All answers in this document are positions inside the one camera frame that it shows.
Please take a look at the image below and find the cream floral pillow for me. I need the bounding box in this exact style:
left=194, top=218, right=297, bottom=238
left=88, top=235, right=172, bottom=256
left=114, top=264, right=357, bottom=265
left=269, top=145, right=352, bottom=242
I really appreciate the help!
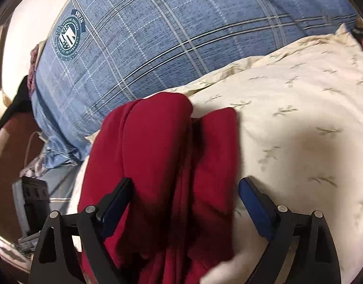
left=66, top=24, right=363, bottom=284

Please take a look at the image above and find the grey plaid bed sheet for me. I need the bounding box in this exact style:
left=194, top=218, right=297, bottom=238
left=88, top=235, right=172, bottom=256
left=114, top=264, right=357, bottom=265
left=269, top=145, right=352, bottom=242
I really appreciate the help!
left=20, top=157, right=81, bottom=213

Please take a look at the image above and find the blue plaid quilt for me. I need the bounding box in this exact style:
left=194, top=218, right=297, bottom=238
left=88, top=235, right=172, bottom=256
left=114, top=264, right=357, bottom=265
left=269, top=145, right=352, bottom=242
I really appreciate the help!
left=31, top=0, right=359, bottom=166

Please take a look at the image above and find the maroon patterned cloth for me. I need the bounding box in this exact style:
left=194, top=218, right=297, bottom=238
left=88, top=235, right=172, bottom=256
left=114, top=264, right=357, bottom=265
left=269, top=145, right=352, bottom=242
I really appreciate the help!
left=26, top=43, right=47, bottom=98

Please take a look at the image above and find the black cloth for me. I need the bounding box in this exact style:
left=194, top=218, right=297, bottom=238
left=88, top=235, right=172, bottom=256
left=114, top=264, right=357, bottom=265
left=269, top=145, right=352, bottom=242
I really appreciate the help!
left=0, top=75, right=32, bottom=134

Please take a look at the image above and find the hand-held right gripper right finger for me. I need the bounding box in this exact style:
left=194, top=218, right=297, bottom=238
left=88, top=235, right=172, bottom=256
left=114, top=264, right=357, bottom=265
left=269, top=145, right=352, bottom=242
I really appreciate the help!
left=238, top=177, right=342, bottom=284

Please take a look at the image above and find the red shirt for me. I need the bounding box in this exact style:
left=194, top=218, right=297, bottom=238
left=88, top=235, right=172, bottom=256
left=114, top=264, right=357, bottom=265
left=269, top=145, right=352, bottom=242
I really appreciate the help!
left=77, top=92, right=239, bottom=284

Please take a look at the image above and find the white charger cable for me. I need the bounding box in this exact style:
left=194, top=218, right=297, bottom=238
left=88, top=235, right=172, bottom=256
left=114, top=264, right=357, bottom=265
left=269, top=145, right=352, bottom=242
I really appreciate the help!
left=25, top=131, right=46, bottom=168

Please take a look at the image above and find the black and grey device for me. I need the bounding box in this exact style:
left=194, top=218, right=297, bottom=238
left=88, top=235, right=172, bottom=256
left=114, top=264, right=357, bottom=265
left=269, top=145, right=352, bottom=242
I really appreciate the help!
left=12, top=176, right=51, bottom=253

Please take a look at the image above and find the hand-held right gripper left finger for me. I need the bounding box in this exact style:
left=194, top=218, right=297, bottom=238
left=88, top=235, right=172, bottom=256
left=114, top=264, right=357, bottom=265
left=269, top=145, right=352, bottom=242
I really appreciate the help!
left=29, top=177, right=133, bottom=284

